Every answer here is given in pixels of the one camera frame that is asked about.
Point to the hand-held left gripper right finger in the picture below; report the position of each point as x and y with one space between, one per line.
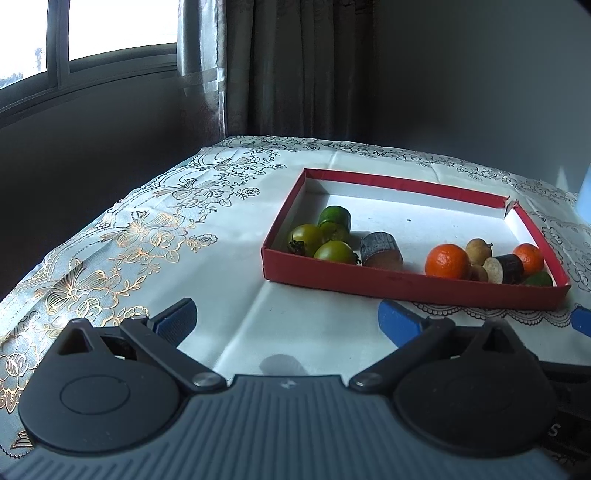
398 321

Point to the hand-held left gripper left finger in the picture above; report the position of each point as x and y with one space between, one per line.
178 321

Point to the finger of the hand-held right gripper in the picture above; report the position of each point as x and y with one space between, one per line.
582 321

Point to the pointed green cucumber tip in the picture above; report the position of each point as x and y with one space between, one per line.
539 278

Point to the eggplant chunk with tan face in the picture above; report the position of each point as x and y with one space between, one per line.
381 249

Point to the orange mandarin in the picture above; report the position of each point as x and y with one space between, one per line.
447 261
530 258

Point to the green tomato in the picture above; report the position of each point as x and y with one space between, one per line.
336 252
305 236

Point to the brown longan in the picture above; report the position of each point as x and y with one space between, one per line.
478 273
479 249

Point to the eggplant chunk with pale face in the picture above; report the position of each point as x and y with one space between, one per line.
505 268

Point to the red cardboard box tray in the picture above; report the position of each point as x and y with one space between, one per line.
415 217

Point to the green cucumber chunk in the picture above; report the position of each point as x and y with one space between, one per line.
334 220

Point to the white floral tablecloth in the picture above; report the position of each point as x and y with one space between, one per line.
221 286

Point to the light blue electric kettle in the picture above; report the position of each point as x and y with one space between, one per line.
585 198

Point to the sheer patterned curtain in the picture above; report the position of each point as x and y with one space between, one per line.
201 69

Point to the dark drape curtain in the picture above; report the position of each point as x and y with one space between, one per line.
300 64

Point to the window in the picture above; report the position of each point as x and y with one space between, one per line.
115 27

